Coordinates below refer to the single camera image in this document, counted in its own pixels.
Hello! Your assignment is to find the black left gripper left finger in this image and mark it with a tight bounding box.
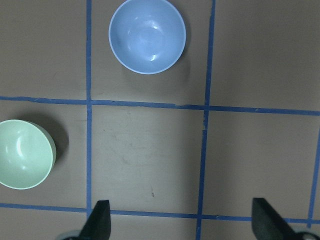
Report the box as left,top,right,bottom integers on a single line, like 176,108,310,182
77,200,111,240

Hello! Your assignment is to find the blue bowl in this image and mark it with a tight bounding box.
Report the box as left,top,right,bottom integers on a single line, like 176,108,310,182
108,0,187,75

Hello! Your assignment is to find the green bowl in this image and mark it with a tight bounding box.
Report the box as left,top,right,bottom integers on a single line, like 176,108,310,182
0,119,57,190

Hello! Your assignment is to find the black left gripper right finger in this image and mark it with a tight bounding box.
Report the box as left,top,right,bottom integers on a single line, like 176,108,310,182
251,197,299,240

